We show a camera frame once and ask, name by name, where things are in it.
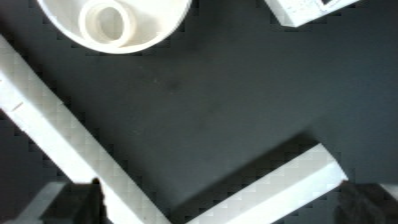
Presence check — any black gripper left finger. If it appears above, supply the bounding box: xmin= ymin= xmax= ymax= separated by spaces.
xmin=13 ymin=177 xmax=108 ymax=224

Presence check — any white stool leg with tag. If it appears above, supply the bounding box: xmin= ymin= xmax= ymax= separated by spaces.
xmin=264 ymin=0 xmax=358 ymax=28

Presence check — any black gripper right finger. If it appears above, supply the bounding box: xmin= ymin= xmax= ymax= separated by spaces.
xmin=335 ymin=181 xmax=398 ymax=224

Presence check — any white U-shaped obstacle fence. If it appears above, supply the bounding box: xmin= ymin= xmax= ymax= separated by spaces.
xmin=0 ymin=36 xmax=347 ymax=224

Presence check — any white round stool seat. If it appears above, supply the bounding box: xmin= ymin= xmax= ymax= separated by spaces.
xmin=36 ymin=0 xmax=191 ymax=54

